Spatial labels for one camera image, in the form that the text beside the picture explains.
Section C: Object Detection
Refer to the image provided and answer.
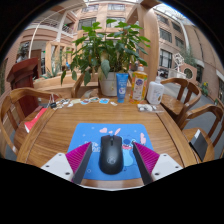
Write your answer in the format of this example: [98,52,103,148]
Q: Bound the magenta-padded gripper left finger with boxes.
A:
[40,141,93,185]

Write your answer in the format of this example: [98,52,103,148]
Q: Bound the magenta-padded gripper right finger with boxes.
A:
[132,142,184,186]

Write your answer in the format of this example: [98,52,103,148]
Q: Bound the black computer mouse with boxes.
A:
[98,134,125,175]

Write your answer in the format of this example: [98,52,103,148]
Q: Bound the blue printed mouse pad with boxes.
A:
[67,122,155,182]

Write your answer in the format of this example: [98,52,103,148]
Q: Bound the clear plastic wrapper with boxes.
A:
[137,103,164,114]

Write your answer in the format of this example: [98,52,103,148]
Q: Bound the black flat box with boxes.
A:
[189,129,209,162]

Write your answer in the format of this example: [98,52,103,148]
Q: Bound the red and white bag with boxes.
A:
[24,107,48,133]

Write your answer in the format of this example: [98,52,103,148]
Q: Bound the black binder clip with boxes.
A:
[49,94,58,110]

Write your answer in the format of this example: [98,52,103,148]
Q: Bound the wooden armchair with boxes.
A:
[70,73,101,99]
[177,103,224,163]
[159,77,203,129]
[0,87,63,158]

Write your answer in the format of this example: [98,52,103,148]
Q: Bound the white plastic bottle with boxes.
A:
[146,75,165,106]

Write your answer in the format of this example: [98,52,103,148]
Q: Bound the yellow dish soap bottle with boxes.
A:
[129,63,149,104]

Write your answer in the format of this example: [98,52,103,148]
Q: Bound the blue squeeze tube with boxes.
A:
[115,72,130,104]

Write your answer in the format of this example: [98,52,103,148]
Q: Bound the spiky green agave plant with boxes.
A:
[44,64,64,79]

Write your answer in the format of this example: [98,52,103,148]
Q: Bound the white metal sculpture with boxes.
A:
[172,52,186,73]

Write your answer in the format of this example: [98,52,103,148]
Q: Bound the leafy plant in white pot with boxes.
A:
[60,18,152,98]

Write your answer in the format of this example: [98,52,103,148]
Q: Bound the dark bust statue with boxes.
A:
[17,42,30,63]

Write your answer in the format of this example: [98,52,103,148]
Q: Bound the dark red wooden pedestal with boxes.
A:
[6,57,40,118]

